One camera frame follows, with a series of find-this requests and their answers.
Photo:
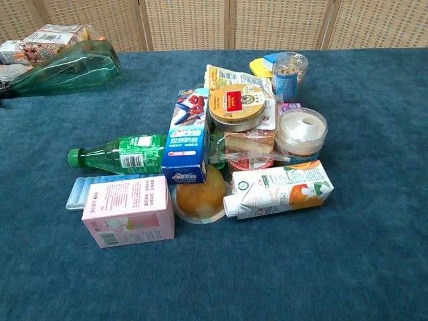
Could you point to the red and blue toothpaste box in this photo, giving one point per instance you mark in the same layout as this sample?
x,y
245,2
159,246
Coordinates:
x,y
185,133

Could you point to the small purple box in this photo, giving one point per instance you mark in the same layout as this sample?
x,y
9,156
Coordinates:
x,y
290,107

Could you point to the pink paper box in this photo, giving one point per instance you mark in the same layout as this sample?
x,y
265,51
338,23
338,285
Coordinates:
x,y
127,207

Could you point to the red white yogurt cup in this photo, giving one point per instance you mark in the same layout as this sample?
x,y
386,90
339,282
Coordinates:
x,y
247,164

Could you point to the yellow fruit jelly cup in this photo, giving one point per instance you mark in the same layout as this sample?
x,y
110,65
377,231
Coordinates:
x,y
200,197

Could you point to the cake in clear plastic pack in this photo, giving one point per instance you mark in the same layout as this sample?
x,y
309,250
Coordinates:
x,y
249,140

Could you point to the round gold tin red label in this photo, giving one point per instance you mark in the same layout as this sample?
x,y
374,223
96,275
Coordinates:
x,y
234,103

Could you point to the white orange juice carton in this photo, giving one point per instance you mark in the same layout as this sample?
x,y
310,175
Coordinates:
x,y
277,190

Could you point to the yellow white snack packet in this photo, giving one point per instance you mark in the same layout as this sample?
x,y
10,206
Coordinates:
x,y
227,75

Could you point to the clear jar white lid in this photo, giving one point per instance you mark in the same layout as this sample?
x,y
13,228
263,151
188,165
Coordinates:
x,y
301,130

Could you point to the yellow plastic container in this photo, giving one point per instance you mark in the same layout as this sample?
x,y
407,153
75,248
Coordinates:
x,y
257,68

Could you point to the green soda bottle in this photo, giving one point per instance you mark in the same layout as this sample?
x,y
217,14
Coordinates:
x,y
107,155

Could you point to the blue white sponge block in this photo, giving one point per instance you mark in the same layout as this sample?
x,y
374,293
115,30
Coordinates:
x,y
271,60

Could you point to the blue tablecloth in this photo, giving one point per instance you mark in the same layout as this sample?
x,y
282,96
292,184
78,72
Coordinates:
x,y
301,267

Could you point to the woven rattan folding screen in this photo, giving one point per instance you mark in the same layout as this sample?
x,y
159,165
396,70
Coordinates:
x,y
187,23

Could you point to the light blue ribbed pack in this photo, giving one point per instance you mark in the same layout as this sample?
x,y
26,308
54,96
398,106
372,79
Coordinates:
x,y
77,192

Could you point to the green plastic spray bottle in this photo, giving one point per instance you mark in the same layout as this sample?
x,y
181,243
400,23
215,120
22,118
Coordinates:
x,y
77,70

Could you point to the snack bag red white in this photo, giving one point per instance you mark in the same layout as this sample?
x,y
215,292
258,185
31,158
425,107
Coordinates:
x,y
55,35

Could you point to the clear plastic lidded cup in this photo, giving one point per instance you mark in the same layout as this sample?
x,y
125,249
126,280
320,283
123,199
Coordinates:
x,y
11,72

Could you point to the small white drink carton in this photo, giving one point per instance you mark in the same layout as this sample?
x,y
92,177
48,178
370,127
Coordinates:
x,y
8,53

